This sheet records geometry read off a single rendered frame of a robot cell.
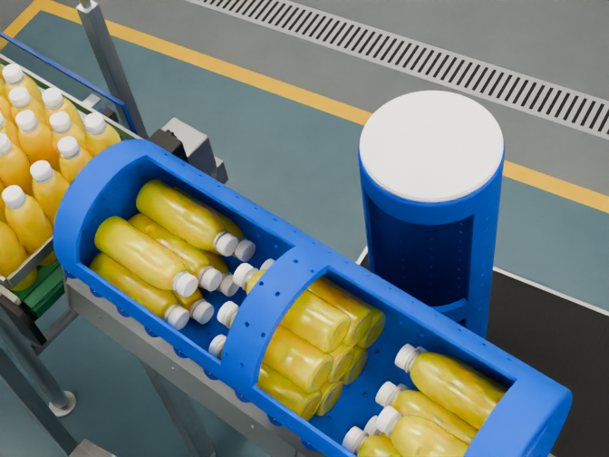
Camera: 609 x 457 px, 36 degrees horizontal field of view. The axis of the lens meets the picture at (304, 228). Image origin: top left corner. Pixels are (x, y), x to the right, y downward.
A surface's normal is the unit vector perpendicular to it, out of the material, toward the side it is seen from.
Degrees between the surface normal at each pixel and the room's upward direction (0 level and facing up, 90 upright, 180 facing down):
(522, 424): 3
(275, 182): 0
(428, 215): 90
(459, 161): 0
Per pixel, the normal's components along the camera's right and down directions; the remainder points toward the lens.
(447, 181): -0.11, -0.57
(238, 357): -0.57, 0.27
